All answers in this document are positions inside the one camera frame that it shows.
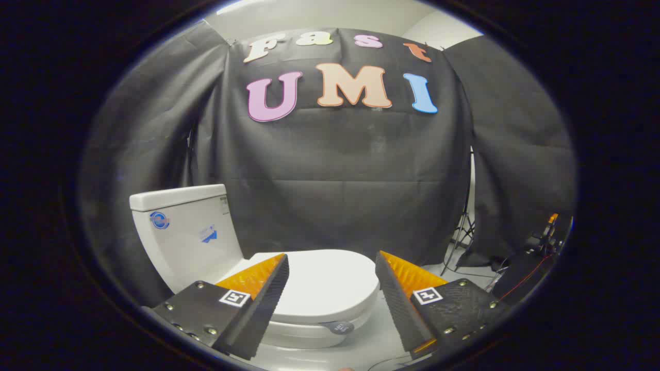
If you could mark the black backdrop cloth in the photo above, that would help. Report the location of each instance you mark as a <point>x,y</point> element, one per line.
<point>335,180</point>

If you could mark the white toilet lid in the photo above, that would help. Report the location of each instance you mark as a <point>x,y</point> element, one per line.
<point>330,283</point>

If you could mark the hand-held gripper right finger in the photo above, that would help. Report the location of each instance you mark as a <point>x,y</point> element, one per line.
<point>399,309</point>

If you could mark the black tripod stand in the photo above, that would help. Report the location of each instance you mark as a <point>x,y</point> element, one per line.
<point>462,226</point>

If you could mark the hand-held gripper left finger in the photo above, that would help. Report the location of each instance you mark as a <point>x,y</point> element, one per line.
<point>260,309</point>

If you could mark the white ceramic toilet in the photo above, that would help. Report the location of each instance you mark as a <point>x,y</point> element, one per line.
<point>180,242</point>

